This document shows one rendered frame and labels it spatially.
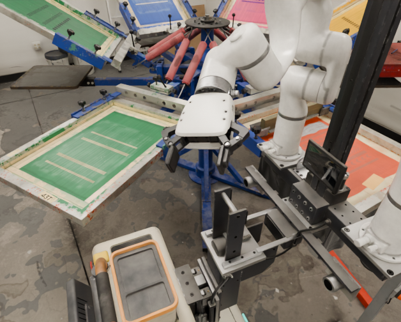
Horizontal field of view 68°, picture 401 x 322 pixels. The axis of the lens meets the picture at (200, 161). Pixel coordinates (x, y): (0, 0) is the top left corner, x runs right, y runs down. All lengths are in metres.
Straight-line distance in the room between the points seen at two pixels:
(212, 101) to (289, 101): 0.47
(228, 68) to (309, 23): 0.38
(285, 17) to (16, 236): 2.35
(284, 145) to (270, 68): 0.48
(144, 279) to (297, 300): 1.33
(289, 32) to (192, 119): 0.30
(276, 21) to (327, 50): 0.24
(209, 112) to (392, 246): 0.56
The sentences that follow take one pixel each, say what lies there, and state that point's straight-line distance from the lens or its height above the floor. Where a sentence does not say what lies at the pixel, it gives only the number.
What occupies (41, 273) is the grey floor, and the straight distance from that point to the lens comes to 2.33.
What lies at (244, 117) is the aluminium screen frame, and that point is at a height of 0.99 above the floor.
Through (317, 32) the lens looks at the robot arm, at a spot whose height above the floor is 1.56.
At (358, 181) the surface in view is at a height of 0.95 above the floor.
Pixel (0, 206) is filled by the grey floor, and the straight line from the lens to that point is 2.94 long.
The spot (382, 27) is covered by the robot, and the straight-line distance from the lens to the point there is 0.76.
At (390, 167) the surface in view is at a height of 0.95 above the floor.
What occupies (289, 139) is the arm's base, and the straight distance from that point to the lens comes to 1.05.
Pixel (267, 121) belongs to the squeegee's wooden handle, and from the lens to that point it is 1.47.
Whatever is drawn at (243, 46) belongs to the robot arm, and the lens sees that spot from 0.59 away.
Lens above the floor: 1.78
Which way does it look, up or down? 38 degrees down
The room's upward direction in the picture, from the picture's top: straight up
